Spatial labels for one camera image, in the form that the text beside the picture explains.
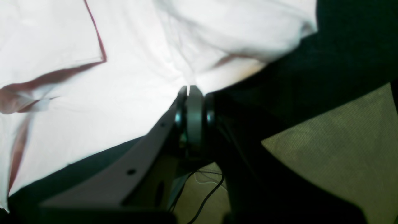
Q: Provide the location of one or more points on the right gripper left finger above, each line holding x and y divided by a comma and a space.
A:
136, 188

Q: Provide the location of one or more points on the pink T-shirt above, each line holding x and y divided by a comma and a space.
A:
81, 76

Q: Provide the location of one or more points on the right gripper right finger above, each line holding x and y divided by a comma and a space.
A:
261, 188

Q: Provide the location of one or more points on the black table cloth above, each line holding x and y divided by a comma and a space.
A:
337, 95

